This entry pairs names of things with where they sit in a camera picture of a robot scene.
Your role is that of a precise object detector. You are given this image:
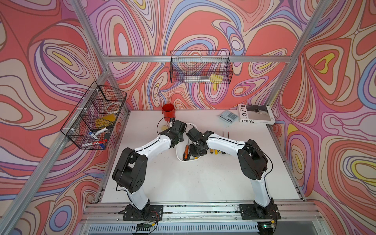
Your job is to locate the white plastic storage box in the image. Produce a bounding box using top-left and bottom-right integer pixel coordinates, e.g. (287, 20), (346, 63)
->
(175, 138), (201, 162)

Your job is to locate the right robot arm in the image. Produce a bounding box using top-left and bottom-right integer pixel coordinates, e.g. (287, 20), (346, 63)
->
(187, 127), (272, 210)

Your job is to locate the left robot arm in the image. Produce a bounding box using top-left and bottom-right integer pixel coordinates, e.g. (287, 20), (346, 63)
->
(112, 120), (187, 211)

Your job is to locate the orange screwdriver in box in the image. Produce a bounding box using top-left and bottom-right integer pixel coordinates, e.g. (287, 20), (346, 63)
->
(183, 141), (190, 161)

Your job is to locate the red metal cup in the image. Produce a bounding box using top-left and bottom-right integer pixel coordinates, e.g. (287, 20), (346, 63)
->
(162, 103), (176, 122)

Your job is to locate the grey calculator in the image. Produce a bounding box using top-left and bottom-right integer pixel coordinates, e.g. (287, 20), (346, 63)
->
(219, 110), (239, 123)

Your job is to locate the white Lover book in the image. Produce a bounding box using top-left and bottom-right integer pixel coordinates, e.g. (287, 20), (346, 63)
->
(238, 104), (276, 125)

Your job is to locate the white marker left basket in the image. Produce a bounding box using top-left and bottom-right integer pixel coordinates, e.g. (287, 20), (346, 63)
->
(88, 126), (113, 140)

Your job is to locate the yellow sponge in basket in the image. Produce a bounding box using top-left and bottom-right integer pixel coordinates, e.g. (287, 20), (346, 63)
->
(210, 73), (224, 84)

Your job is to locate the yellow item left basket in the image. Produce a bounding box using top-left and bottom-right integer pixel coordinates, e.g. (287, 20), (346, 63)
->
(95, 114), (116, 128)

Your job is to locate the black wire basket back wall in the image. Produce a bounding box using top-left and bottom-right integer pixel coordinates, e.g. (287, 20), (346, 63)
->
(169, 49), (234, 84)

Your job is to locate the black wire basket wall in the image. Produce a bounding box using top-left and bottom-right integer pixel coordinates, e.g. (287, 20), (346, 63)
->
(169, 49), (234, 84)
(60, 81), (127, 150)

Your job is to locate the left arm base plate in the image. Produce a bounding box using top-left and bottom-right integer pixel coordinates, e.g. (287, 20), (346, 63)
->
(118, 205), (164, 221)

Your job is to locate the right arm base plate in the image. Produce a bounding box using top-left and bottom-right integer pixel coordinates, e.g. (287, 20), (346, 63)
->
(238, 202), (281, 220)

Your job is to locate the black wire basket left wall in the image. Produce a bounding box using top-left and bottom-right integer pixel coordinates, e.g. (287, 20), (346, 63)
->
(60, 81), (127, 150)

